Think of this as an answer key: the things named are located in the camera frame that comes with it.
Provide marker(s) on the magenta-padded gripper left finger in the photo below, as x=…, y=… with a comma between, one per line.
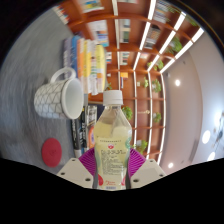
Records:
x=73, y=170

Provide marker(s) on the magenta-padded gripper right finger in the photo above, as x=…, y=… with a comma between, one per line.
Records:
x=148, y=170

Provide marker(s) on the clear bottle with yellow drink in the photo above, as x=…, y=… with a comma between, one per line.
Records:
x=112, y=146

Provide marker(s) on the flat round red coaster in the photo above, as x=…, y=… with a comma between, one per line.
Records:
x=51, y=152

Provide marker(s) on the ceiling air vent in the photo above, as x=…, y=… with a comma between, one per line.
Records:
x=194, y=150

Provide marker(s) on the ceiling lamp with round bulbs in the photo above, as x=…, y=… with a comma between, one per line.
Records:
x=206, y=136

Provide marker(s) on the white mug with line pattern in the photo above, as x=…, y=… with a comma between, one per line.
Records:
x=53, y=100

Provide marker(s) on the recessed ceiling lights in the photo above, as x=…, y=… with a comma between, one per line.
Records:
x=177, y=82

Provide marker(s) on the orange wooden shelf unit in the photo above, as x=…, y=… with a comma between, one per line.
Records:
x=126, y=66

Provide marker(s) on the stack of colourful books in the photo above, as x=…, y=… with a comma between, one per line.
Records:
x=86, y=63

